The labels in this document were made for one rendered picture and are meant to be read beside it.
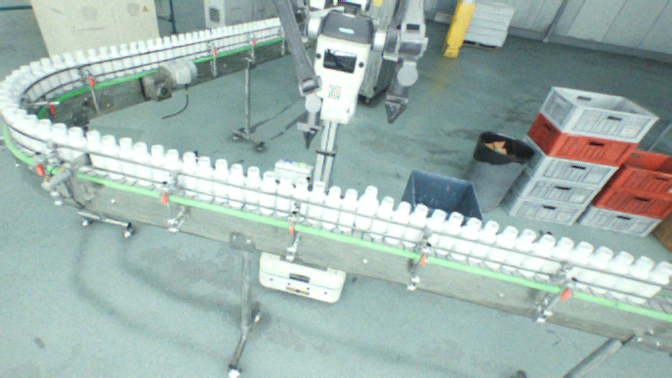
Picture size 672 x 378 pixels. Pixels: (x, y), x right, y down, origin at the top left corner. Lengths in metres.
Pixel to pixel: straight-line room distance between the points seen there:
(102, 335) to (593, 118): 3.49
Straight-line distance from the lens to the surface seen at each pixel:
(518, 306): 1.49
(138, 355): 2.16
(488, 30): 10.48
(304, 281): 2.04
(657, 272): 1.54
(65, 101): 2.22
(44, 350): 2.34
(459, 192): 1.89
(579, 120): 3.20
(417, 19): 1.09
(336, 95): 1.60
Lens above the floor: 1.86
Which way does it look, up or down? 36 degrees down
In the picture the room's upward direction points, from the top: 10 degrees clockwise
